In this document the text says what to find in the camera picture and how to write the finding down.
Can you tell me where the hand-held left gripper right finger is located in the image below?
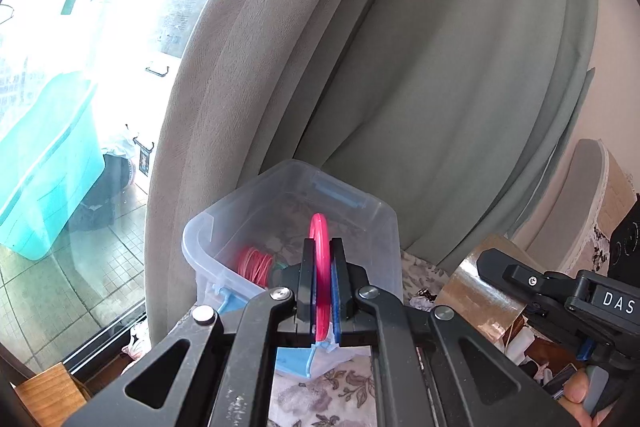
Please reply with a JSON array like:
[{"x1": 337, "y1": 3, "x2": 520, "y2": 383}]
[{"x1": 330, "y1": 238, "x2": 576, "y2": 427}]

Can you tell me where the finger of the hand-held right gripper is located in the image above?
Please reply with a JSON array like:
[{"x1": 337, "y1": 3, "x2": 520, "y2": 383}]
[
  {"x1": 530, "y1": 302, "x2": 600, "y2": 361},
  {"x1": 476, "y1": 248, "x2": 581, "y2": 308}
]

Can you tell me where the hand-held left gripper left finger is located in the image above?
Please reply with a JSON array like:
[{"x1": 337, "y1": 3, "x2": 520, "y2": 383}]
[{"x1": 62, "y1": 237, "x2": 321, "y2": 427}]

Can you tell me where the pink plastic ring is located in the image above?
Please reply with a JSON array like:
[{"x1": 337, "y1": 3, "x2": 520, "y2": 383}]
[{"x1": 308, "y1": 213, "x2": 333, "y2": 343}]

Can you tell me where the brown packing tape roll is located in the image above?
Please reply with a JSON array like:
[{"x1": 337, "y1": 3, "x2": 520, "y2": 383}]
[{"x1": 433, "y1": 234, "x2": 532, "y2": 344}]

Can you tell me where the pink cord coil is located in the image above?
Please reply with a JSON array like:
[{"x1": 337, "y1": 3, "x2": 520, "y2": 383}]
[{"x1": 235, "y1": 246, "x2": 277, "y2": 292}]

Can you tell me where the clear plastic storage container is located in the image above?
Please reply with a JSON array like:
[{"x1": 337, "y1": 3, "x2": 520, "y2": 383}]
[{"x1": 182, "y1": 159, "x2": 404, "y2": 380}]

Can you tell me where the person's right hand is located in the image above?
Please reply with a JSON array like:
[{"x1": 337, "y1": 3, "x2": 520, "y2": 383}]
[{"x1": 562, "y1": 368, "x2": 619, "y2": 427}]

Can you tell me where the floral tablecloth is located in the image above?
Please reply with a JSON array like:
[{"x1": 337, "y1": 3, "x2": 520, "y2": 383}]
[{"x1": 267, "y1": 252, "x2": 453, "y2": 427}]

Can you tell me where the grey cushion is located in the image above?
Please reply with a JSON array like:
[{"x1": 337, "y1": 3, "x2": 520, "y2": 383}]
[{"x1": 510, "y1": 139, "x2": 609, "y2": 274}]

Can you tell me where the beige lace-trimmed cloth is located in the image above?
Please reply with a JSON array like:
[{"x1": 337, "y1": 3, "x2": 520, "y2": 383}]
[{"x1": 570, "y1": 146, "x2": 639, "y2": 279}]

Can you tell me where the white crumpled cloth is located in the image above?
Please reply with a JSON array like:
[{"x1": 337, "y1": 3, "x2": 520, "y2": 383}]
[{"x1": 121, "y1": 323, "x2": 152, "y2": 361}]

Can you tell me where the grey-green curtain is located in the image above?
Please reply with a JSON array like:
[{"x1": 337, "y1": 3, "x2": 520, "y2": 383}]
[{"x1": 144, "y1": 0, "x2": 600, "y2": 347}]

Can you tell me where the wooden box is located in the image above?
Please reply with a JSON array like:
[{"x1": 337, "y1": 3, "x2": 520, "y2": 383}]
[{"x1": 15, "y1": 362, "x2": 94, "y2": 427}]

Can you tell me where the teal plastic tub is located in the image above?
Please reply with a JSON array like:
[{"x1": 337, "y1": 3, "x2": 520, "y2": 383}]
[{"x1": 0, "y1": 72, "x2": 107, "y2": 262}]

